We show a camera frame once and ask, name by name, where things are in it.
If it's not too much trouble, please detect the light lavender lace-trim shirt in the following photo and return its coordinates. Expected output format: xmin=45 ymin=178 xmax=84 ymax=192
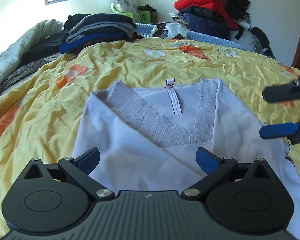
xmin=72 ymin=79 xmax=300 ymax=239

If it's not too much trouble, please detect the red and dark clothes pile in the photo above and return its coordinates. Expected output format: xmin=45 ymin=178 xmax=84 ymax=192
xmin=170 ymin=0 xmax=275 ymax=59

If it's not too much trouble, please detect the dark folded clothes pile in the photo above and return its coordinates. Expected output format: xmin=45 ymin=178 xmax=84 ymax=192
xmin=59 ymin=13 xmax=137 ymax=54

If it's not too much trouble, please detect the yellow floral bed quilt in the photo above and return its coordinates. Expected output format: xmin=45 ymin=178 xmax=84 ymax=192
xmin=0 ymin=38 xmax=300 ymax=238

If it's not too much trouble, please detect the white printed crumpled blanket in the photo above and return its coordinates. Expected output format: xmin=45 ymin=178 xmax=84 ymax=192
xmin=0 ymin=19 xmax=64 ymax=85

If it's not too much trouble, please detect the light blue woven basket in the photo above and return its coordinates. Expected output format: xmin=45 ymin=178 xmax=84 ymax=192
xmin=136 ymin=23 xmax=255 ymax=52

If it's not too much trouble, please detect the green plastic chair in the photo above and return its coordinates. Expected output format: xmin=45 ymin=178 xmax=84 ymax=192
xmin=110 ymin=3 xmax=158 ymax=24

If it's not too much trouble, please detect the white patterned pillow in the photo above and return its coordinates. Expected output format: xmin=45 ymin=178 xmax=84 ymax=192
xmin=113 ymin=0 xmax=140 ymax=20

